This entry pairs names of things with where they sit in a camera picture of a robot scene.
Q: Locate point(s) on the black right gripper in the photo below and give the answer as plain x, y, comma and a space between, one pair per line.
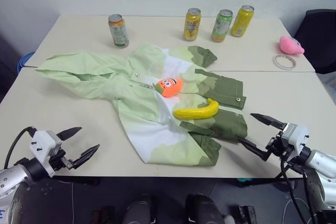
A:
276, 146

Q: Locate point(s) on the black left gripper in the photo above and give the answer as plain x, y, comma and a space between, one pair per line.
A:
61, 161

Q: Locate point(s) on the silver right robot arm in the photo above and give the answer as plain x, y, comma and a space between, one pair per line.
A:
320, 167

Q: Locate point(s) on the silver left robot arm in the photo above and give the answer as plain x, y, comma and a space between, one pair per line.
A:
11, 179

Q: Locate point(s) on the yellow toy banana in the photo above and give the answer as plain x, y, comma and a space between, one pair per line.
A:
197, 110

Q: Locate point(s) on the clear tape roll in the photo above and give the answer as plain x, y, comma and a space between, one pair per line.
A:
284, 61

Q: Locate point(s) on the green and white zip jacket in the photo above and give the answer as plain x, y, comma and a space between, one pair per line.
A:
147, 98

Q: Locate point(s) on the pink plush toy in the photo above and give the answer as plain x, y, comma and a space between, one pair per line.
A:
290, 45

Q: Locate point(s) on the orange plush toy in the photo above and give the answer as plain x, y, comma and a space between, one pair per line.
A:
169, 86

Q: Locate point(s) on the black chair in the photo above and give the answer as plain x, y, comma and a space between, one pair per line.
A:
319, 43

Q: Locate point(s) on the plain yellow drink can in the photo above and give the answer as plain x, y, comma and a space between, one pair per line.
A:
242, 21

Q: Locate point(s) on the light green drink can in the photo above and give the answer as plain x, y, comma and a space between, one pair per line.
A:
222, 25

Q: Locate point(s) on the green and orange drink can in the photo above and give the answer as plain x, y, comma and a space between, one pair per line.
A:
118, 31

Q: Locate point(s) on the yellow drink can with print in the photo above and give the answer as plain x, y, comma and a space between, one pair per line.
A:
192, 24

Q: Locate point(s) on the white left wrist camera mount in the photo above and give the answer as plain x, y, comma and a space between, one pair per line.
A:
42, 142

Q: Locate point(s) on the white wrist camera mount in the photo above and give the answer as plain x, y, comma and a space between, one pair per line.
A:
296, 135
42, 142

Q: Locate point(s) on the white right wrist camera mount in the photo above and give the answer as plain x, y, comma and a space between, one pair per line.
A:
296, 135

